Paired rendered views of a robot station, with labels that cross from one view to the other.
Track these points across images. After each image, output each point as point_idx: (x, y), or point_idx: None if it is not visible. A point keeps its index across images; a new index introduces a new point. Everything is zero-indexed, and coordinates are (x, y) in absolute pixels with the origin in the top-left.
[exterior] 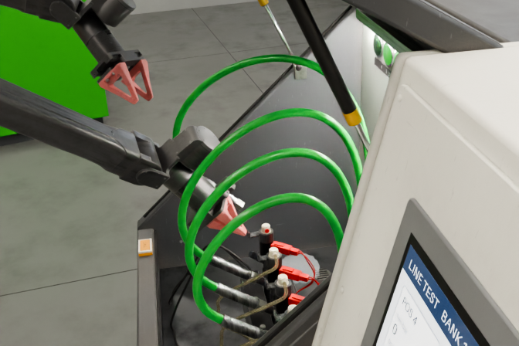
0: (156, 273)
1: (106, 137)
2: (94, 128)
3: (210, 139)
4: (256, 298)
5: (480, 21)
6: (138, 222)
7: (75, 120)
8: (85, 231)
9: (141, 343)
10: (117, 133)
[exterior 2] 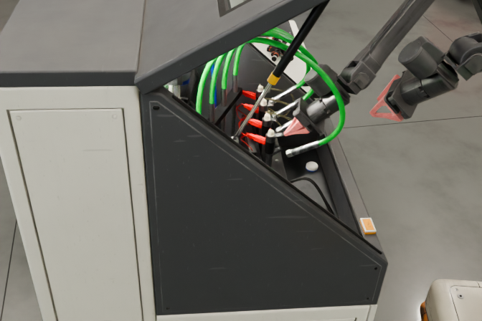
0: (351, 205)
1: (370, 41)
2: (377, 34)
3: (311, 74)
4: (278, 111)
5: None
6: (385, 258)
7: (386, 24)
8: None
9: (343, 158)
10: (367, 48)
